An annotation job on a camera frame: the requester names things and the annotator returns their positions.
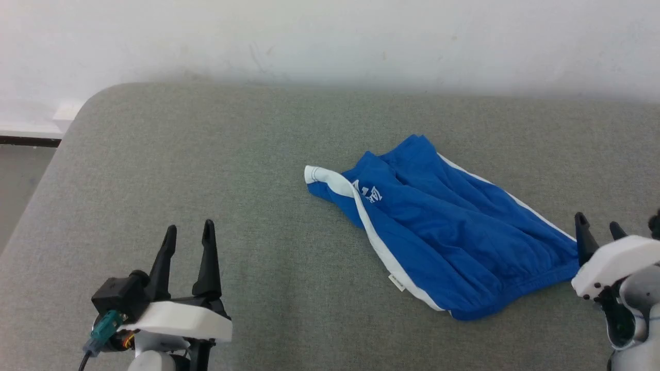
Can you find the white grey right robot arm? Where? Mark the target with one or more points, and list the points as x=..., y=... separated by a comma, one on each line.
x=644, y=319

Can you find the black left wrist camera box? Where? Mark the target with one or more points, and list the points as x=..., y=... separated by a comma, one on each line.
x=121, y=296

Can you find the dark wall baseboard strip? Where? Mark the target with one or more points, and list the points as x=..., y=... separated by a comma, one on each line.
x=28, y=140

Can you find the grey fabric sofa cushion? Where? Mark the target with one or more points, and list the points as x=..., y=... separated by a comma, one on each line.
x=247, y=206

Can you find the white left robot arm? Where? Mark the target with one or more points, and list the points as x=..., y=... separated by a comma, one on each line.
x=154, y=360

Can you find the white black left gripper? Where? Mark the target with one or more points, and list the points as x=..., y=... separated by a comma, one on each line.
x=185, y=322

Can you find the blue shorts with white trim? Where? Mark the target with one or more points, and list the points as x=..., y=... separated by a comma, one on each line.
x=443, y=232

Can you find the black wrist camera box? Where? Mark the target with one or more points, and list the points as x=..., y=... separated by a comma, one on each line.
x=655, y=224
x=121, y=296

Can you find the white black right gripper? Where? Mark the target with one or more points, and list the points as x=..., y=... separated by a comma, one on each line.
x=613, y=263

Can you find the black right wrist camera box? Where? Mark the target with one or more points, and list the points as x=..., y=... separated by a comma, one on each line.
x=655, y=224

